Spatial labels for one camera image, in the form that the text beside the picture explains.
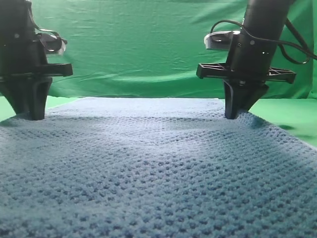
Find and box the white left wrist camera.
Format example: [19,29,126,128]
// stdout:
[37,33,68,55]

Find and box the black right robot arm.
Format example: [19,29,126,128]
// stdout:
[196,0,296,119]

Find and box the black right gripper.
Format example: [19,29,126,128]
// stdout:
[196,33,296,119]

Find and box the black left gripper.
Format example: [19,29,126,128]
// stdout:
[0,34,73,120]

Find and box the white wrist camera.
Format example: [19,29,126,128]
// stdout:
[204,30,240,51]
[37,33,68,55]

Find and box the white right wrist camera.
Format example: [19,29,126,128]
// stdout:
[204,30,240,51]

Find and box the blue waffle-weave towel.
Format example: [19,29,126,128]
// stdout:
[0,98,317,238]

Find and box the green backdrop cloth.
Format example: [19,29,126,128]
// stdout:
[0,0,317,100]

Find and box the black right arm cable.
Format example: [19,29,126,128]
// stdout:
[210,17,317,65]

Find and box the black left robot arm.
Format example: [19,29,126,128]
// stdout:
[0,0,73,120]

